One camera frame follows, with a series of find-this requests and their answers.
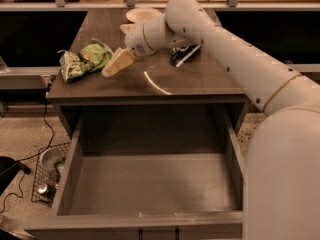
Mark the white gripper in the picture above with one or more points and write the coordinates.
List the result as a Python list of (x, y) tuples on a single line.
[(136, 40)]

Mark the green jalapeno chip bag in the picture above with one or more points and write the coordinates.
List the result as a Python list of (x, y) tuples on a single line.
[(91, 58)]

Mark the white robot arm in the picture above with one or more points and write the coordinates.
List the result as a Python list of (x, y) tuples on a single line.
[(282, 167)]

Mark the dark blue chip bag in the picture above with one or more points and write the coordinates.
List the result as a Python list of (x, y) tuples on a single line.
[(182, 54)]

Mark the grey cabinet with top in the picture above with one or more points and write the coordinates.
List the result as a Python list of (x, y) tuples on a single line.
[(151, 80)]

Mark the open grey top drawer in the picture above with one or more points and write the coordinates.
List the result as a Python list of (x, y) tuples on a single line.
[(148, 173)]

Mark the white ceramic bowl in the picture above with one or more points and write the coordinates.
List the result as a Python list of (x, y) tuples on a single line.
[(142, 13)]

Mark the silver can in basket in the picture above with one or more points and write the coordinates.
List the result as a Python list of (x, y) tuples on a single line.
[(43, 189)]

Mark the black wire basket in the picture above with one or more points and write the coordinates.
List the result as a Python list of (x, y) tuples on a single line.
[(51, 178)]

